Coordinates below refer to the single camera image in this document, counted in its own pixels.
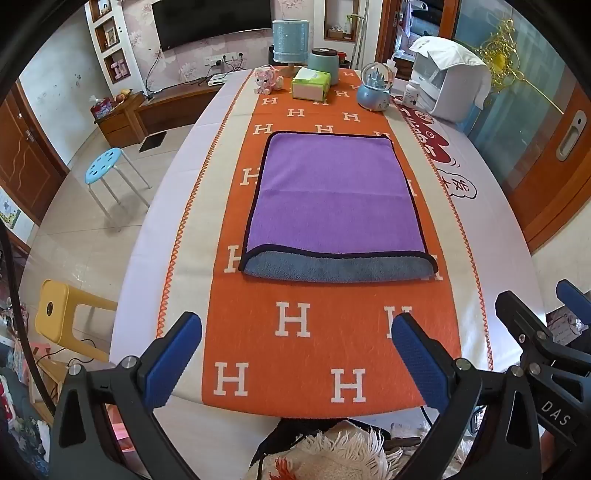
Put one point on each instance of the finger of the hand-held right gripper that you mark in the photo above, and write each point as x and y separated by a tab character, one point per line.
575	295
524	318

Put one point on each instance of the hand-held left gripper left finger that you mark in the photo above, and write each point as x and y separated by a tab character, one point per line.
171	355

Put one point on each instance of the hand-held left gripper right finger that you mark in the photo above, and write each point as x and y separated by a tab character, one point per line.
418	357

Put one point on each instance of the purple towel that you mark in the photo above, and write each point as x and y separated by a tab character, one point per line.
332	203

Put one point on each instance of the orange letter-print blanket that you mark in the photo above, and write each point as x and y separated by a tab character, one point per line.
318	332

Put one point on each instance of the yellow plastic stool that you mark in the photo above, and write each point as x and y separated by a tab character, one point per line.
57	314

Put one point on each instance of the cream fringed cloth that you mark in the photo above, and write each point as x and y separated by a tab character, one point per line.
341	454

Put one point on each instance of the glass sliding door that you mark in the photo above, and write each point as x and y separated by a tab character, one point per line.
549	152

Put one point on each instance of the white printed tablecloth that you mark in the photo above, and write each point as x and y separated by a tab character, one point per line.
194	184

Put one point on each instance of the blue round stool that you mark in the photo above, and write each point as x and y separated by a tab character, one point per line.
105	166

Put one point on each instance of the dark floor mat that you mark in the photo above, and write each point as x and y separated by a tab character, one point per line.
152	142

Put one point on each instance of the white countertop appliance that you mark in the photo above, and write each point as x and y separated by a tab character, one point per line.
438	99

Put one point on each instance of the brown wooden door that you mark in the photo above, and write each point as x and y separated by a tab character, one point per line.
27	157

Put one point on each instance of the wooden television cabinet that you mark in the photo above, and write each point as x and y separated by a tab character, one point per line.
161	108

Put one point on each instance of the gold hanging ornament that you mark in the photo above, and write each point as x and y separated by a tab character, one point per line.
501	57

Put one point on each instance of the white pill bottle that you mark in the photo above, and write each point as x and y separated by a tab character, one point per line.
412	94

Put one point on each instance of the red tissue box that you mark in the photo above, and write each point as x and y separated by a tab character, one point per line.
101	109

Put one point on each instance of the fruit bowl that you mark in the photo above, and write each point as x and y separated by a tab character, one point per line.
123	96

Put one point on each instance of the white cloth cover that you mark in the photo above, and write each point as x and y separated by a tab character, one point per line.
457	57

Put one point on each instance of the blue snow globe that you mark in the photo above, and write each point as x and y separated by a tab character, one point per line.
376	87

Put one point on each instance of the white set-top box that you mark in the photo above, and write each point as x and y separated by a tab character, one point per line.
218	79

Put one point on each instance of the pink toy figure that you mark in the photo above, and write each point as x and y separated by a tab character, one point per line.
268	81

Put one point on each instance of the green tissue pack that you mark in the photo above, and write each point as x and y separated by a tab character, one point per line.
310	84

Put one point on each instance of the red cup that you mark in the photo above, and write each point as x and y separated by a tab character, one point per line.
344	59

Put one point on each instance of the teal jar with black lid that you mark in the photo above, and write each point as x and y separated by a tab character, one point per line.
323	64

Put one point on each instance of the blue table lamp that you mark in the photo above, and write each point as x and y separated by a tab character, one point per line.
290	41

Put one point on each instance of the white wall outlet strip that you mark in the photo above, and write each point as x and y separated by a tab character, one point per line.
223	58

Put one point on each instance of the white wall niche shelf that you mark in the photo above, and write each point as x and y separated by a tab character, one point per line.
110	34

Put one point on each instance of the black wall television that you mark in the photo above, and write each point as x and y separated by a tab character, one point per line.
207	23

